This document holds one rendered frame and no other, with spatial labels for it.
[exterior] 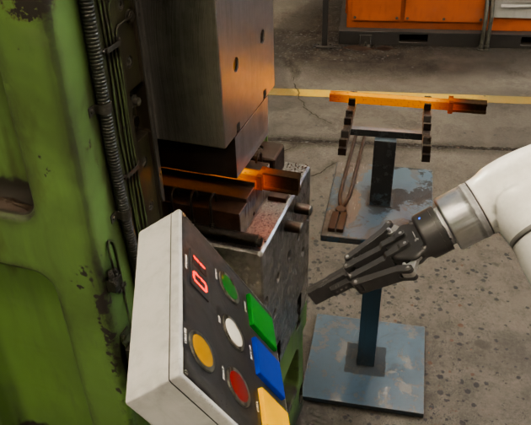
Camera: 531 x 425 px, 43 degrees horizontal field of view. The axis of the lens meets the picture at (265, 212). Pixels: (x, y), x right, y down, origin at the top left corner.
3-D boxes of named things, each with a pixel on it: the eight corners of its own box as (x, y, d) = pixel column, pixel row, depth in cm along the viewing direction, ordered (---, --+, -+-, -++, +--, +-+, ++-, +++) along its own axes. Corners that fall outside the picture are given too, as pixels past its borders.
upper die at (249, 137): (268, 133, 151) (267, 94, 145) (237, 179, 135) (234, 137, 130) (104, 110, 162) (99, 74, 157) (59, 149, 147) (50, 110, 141)
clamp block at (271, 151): (285, 165, 169) (285, 142, 165) (275, 183, 162) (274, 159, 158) (240, 158, 172) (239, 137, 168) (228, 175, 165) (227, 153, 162)
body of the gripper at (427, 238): (463, 258, 101) (408, 287, 103) (444, 226, 108) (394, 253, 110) (444, 226, 97) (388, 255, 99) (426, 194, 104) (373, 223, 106)
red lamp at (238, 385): (255, 387, 91) (254, 365, 89) (244, 413, 87) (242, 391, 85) (234, 381, 92) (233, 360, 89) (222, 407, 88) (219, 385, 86)
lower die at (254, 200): (270, 190, 159) (269, 159, 154) (240, 239, 144) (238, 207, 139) (115, 164, 171) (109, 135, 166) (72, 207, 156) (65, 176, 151)
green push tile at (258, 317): (272, 318, 115) (249, 291, 111) (277, 350, 109) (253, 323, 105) (263, 322, 115) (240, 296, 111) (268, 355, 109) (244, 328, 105)
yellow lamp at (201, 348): (221, 352, 87) (219, 328, 84) (207, 379, 83) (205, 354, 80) (199, 346, 87) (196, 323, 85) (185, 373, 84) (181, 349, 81)
